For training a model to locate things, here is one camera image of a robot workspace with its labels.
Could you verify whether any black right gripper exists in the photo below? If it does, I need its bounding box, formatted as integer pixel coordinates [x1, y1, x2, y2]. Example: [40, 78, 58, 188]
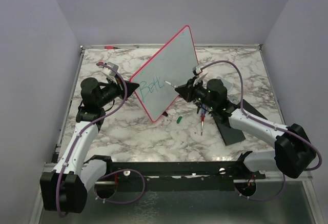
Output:
[176, 76, 216, 110]

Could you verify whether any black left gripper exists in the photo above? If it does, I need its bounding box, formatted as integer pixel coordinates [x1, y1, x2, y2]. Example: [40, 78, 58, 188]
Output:
[98, 74, 140, 107]

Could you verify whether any green whiteboard marker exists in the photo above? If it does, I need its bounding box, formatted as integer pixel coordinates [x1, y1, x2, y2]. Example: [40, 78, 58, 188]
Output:
[165, 80, 177, 88]

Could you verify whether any green marker cap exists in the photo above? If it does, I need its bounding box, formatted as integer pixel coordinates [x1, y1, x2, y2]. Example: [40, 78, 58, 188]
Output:
[176, 116, 182, 124]

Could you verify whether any pink framed whiteboard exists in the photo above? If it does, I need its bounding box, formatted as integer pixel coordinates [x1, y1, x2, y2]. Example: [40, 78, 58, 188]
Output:
[130, 25, 198, 122]

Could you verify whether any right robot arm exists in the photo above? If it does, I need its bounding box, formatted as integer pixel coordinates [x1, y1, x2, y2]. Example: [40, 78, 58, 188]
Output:
[175, 78, 317, 178]

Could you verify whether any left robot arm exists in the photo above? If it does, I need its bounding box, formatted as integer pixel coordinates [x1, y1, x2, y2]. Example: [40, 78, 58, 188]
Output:
[40, 77, 139, 218]

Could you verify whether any blue transparent screwdriver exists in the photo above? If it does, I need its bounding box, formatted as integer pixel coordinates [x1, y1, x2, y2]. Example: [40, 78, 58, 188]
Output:
[200, 104, 207, 136]

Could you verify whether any grey white router box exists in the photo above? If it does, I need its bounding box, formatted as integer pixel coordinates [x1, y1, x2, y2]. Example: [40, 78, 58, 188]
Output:
[217, 76, 233, 93]

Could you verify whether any silver open-end wrench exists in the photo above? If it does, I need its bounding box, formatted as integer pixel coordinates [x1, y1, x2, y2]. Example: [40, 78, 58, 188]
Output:
[229, 95, 239, 104]

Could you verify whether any black flat box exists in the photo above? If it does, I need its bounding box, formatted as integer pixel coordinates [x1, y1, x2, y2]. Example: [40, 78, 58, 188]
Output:
[214, 117, 245, 146]

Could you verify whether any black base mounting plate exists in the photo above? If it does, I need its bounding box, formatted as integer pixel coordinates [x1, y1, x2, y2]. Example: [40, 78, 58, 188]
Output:
[96, 161, 265, 192]

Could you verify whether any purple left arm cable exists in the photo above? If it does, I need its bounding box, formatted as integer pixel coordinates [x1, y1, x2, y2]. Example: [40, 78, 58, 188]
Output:
[56, 63, 147, 219]

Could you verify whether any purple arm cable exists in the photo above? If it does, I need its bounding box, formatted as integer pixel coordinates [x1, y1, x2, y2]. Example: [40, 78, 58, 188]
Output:
[199, 60, 323, 201]
[56, 63, 147, 219]

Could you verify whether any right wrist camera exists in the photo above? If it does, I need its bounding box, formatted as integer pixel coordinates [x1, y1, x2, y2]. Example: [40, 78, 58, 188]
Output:
[193, 65, 207, 86]

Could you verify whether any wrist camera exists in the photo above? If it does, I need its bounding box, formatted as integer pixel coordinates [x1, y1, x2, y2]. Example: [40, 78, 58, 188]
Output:
[99, 62, 119, 83]
[193, 65, 207, 86]

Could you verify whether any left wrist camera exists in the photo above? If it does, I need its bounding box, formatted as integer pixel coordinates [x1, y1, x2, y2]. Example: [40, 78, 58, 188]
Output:
[99, 62, 119, 83]

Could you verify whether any red marker at wall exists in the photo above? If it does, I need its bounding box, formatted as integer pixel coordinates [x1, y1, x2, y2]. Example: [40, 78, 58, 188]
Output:
[104, 46, 120, 49]

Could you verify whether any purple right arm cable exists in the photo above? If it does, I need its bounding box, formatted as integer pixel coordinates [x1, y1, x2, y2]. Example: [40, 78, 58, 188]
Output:
[199, 60, 323, 201]

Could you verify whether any black network switch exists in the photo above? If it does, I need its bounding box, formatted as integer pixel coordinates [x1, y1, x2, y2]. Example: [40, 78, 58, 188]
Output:
[243, 99, 267, 120]

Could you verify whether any aluminium frame rail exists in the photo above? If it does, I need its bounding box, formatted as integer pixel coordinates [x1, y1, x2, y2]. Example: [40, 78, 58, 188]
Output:
[259, 170, 313, 181]

